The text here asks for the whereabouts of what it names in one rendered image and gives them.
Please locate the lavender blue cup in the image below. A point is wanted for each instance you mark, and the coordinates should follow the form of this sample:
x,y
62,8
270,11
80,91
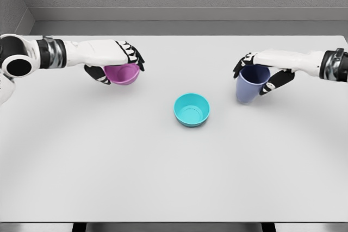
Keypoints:
x,y
248,86

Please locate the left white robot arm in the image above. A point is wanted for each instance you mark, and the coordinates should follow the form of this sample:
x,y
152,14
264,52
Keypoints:
x,y
40,52

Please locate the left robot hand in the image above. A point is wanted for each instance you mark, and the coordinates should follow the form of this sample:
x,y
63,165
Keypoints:
x,y
108,51

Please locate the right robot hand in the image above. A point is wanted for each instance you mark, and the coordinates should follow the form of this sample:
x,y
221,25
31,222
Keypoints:
x,y
269,58

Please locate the pink bowl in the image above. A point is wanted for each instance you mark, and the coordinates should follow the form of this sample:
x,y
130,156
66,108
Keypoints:
x,y
123,74

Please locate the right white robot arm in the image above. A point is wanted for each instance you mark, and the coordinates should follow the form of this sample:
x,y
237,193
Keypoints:
x,y
315,62

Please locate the teal bowl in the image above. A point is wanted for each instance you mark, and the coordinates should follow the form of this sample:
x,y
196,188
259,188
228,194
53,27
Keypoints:
x,y
191,109

